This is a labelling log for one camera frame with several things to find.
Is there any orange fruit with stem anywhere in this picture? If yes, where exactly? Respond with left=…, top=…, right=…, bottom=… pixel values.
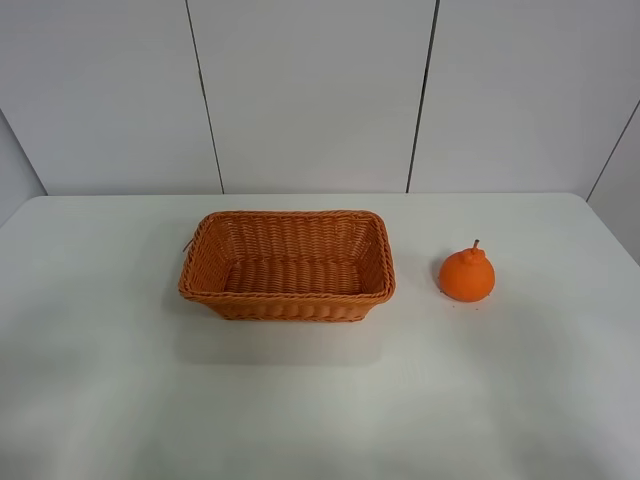
left=437, top=239, right=496, bottom=303

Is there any orange woven wicker basket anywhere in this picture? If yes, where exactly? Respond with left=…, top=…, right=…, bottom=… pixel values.
left=178, top=210, right=396, bottom=323

